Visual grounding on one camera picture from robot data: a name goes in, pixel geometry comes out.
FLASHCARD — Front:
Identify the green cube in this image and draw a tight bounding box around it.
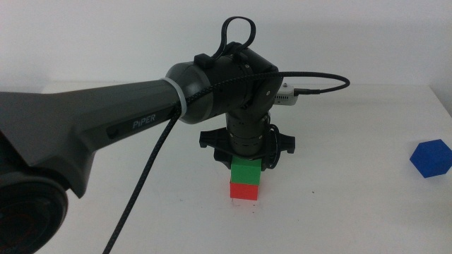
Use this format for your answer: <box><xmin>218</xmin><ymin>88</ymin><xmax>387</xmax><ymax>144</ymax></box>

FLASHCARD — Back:
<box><xmin>230</xmin><ymin>156</ymin><xmax>263</xmax><ymax>186</ymax></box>

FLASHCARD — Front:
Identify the red cube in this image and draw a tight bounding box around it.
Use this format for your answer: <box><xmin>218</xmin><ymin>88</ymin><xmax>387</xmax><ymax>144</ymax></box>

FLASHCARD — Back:
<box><xmin>230</xmin><ymin>181</ymin><xmax>259</xmax><ymax>201</ymax></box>

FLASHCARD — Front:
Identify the blue cube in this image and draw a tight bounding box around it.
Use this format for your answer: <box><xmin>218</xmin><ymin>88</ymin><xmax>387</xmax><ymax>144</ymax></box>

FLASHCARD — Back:
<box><xmin>409</xmin><ymin>138</ymin><xmax>452</xmax><ymax>179</ymax></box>

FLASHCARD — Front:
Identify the white zip tie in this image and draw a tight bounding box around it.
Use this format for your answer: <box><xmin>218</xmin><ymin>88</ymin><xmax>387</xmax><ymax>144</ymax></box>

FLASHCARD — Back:
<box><xmin>160</xmin><ymin>76</ymin><xmax>188</xmax><ymax>119</ymax></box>

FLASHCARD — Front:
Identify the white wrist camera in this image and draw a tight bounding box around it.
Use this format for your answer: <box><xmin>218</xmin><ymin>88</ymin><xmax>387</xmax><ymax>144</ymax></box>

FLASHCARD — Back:
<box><xmin>274</xmin><ymin>83</ymin><xmax>300</xmax><ymax>106</ymax></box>

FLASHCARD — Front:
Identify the black looped cable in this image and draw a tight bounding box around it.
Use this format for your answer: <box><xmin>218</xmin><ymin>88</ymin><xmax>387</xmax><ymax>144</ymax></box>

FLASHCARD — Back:
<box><xmin>210</xmin><ymin>16</ymin><xmax>257</xmax><ymax>61</ymax></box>

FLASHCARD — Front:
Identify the black braided cable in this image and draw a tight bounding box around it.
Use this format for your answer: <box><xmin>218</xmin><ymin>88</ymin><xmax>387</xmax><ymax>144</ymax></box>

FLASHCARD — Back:
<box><xmin>101</xmin><ymin>70</ymin><xmax>351</xmax><ymax>254</ymax></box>

